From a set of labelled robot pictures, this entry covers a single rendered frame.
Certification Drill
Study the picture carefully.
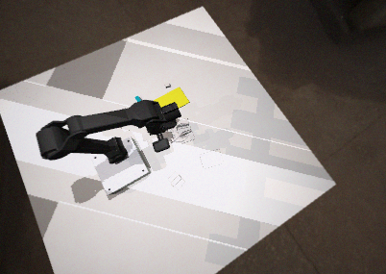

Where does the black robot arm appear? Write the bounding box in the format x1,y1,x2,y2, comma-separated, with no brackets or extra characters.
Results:
36,100,181,164

